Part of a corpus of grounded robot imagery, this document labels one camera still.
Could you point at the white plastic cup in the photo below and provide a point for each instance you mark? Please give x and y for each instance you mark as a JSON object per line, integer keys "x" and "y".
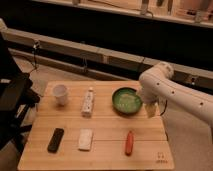
{"x": 60, "y": 92}

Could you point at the black remote control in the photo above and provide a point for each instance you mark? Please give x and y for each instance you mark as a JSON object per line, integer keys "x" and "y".
{"x": 55, "y": 140}

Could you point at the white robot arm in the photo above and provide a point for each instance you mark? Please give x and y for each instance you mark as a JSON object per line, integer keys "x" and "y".
{"x": 156, "y": 82}

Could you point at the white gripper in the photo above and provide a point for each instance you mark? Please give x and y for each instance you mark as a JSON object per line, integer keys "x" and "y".
{"x": 149, "y": 98}

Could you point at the white rectangular sponge block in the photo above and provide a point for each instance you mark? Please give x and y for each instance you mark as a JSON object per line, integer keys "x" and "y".
{"x": 85, "y": 139}

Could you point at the green ceramic bowl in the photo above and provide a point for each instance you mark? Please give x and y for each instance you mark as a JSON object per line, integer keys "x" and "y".
{"x": 126, "y": 101}

